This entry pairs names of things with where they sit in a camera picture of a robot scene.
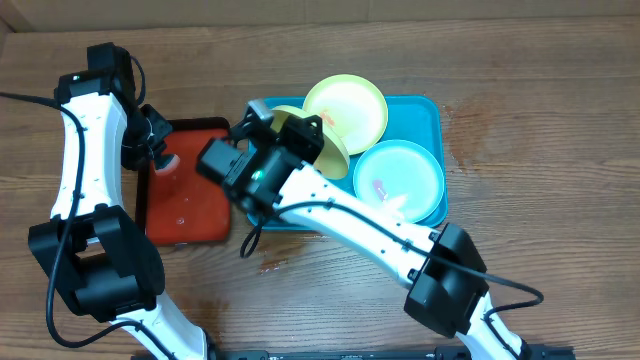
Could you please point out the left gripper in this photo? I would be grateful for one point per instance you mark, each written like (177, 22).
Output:
(135, 162)

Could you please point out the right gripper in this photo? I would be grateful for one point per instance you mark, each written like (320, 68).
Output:
(299, 140)

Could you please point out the dark green orange sponge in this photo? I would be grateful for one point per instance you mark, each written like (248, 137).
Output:
(166, 164)

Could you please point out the yellow-green plate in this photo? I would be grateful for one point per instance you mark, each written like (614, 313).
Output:
(353, 107)
(333, 161)

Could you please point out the yellow-green plate top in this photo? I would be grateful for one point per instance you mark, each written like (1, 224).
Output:
(353, 107)

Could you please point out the light blue plate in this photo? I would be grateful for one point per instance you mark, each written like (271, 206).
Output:
(400, 178)

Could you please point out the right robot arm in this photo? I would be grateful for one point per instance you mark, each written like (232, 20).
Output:
(269, 174)

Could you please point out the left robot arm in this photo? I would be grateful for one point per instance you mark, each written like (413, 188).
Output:
(95, 256)

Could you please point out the red black lacquer tray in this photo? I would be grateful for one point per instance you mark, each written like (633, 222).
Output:
(176, 205)

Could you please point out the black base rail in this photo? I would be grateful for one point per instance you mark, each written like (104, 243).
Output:
(539, 352)

